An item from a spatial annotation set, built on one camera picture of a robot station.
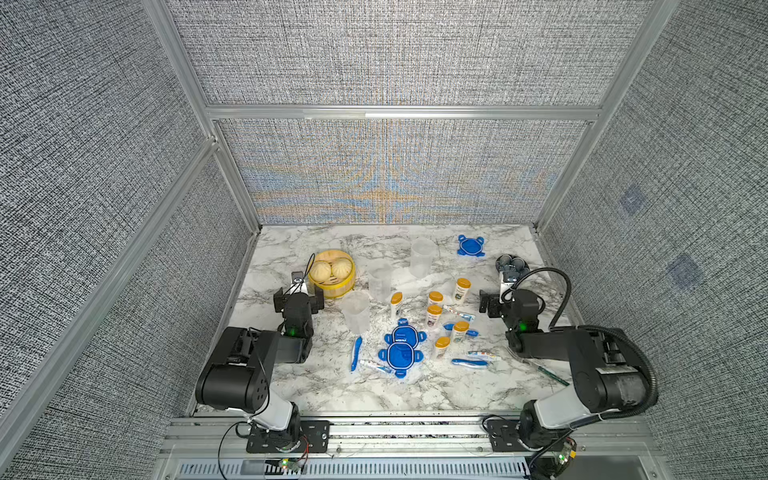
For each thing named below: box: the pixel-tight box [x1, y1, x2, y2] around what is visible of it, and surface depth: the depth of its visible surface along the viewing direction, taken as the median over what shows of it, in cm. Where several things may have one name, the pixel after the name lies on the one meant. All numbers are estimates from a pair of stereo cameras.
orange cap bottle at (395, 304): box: [390, 291, 403, 320], surface depth 89 cm
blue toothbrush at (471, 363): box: [451, 358, 489, 368], surface depth 87 cm
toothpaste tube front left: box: [358, 359, 397, 375], surface depth 86 cm
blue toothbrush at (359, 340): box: [351, 336, 363, 372], surface depth 89 cm
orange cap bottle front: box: [434, 336, 451, 359], surface depth 81 cm
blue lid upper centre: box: [384, 318, 427, 349], surface depth 92 cm
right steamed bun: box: [332, 257, 353, 279], surface depth 102 cm
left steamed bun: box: [310, 261, 331, 283], surface depth 102 cm
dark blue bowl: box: [495, 254, 530, 282], surface depth 105 cm
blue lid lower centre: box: [378, 341, 424, 379], surface depth 87 cm
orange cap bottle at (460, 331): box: [452, 321, 470, 344], surface depth 84 cm
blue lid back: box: [457, 235, 486, 257], surface depth 116 cm
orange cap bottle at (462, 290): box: [454, 278, 472, 305], surface depth 94 cm
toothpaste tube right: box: [467, 351, 502, 361], surface depth 87 cm
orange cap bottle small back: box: [428, 290, 444, 305], surface depth 89 cm
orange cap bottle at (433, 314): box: [427, 304, 443, 327], surface depth 89 cm
